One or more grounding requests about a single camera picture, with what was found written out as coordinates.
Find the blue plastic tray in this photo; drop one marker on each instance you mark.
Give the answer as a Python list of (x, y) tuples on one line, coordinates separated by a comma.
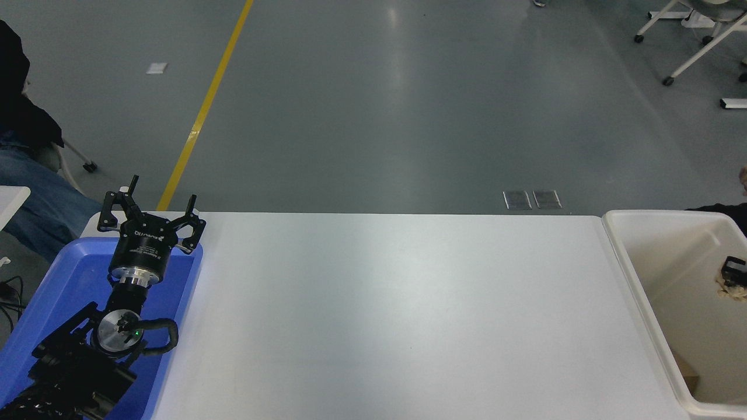
[(58, 280)]

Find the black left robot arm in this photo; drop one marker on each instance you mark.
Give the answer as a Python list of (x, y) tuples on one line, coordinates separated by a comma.
[(70, 373)]

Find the white wheeled frame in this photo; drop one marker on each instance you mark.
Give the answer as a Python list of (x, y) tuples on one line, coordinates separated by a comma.
[(700, 53)]

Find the white paper scrap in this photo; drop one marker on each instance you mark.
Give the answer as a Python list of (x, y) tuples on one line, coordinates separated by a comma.
[(156, 68)]

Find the metal floor outlet plate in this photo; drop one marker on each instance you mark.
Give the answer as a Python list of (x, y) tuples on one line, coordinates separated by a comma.
[(517, 199), (547, 199)]

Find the small white side table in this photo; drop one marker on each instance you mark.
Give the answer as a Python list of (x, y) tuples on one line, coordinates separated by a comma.
[(9, 201)]

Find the large pale plastic bin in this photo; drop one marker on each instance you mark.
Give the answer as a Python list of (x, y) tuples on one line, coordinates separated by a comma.
[(671, 274)]

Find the tan paper ball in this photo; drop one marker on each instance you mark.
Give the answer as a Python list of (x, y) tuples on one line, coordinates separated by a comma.
[(732, 291)]

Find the white bar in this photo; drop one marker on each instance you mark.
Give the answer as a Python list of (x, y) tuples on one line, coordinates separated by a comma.
[(734, 104)]

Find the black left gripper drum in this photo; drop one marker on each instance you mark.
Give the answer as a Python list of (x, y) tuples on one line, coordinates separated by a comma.
[(143, 248)]

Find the person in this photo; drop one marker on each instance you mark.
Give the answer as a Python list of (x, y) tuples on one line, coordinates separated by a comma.
[(35, 210)]

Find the white wheeled chair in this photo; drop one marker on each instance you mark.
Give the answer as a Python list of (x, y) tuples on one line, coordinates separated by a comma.
[(73, 153)]

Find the person's hand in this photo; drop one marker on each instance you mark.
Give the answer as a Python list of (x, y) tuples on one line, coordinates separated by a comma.
[(744, 179)]

